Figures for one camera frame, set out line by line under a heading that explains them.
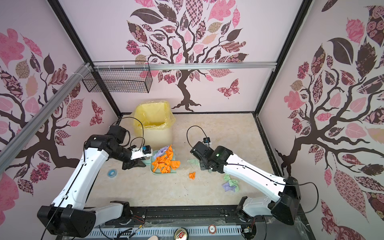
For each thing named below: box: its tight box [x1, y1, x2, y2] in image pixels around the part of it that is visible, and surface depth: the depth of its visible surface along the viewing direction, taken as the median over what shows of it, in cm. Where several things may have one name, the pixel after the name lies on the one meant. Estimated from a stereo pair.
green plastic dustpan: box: [141, 149, 177, 175], surface depth 72 cm
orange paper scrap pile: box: [152, 144, 181, 174], surface depth 72 cm
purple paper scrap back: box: [153, 145, 169, 159], surface depth 75 cm
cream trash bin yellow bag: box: [133, 100, 176, 151], surface depth 92 cm
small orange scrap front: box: [188, 172, 196, 180], surface depth 88 cm
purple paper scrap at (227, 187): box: [221, 182, 236, 192], surface depth 83 cm
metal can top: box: [173, 227, 189, 240], surface depth 61 cm
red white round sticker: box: [208, 224, 217, 235], surface depth 71 cm
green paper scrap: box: [223, 173, 240, 192], surface depth 84 cm
